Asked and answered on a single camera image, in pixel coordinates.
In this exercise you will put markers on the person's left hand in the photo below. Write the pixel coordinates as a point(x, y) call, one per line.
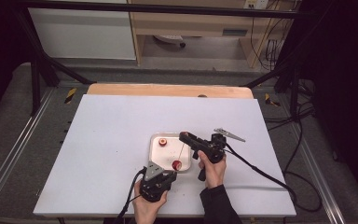
point(147, 211)

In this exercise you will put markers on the thin bamboo skewer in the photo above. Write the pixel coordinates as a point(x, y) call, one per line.
point(181, 152)

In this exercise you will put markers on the white wall socket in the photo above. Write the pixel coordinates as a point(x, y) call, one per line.
point(256, 3)

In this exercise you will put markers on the wooden table board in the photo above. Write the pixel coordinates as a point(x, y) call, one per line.
point(167, 90)

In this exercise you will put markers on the white cabinet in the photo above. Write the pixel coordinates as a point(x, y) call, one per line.
point(84, 34)

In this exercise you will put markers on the person's right hand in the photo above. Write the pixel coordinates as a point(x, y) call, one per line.
point(215, 174)

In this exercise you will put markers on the aluminium floor rail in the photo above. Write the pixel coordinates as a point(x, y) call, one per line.
point(18, 143)
point(320, 174)

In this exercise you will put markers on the white square tray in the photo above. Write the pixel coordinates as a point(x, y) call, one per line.
point(163, 155)

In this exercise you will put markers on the black metal frame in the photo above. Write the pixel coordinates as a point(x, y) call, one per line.
point(155, 8)

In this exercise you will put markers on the light wooden desk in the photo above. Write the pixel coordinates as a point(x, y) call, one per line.
point(192, 23)

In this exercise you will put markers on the office chair base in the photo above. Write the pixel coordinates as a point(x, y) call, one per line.
point(171, 39)

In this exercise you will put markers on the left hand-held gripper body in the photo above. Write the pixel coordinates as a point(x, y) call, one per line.
point(154, 186)

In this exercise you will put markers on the yellow black tape marker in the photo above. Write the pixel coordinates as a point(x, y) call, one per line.
point(70, 95)
point(271, 101)

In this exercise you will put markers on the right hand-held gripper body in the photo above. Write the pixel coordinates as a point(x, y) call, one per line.
point(217, 149)

